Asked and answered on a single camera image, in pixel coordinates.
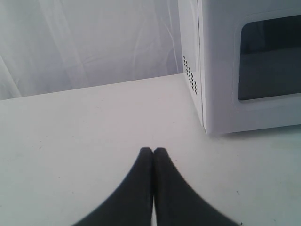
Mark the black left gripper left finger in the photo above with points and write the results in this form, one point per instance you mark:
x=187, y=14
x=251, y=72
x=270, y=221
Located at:
x=132, y=202

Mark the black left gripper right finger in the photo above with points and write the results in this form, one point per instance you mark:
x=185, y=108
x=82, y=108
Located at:
x=176, y=203

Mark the white microwave door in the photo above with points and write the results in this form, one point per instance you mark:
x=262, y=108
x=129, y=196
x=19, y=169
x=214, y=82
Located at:
x=251, y=64

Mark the white microwave oven body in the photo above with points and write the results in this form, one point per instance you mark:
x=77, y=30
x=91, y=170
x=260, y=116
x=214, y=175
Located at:
x=189, y=31

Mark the white backdrop curtain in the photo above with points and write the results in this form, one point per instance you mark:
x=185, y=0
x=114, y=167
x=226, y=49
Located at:
x=55, y=45

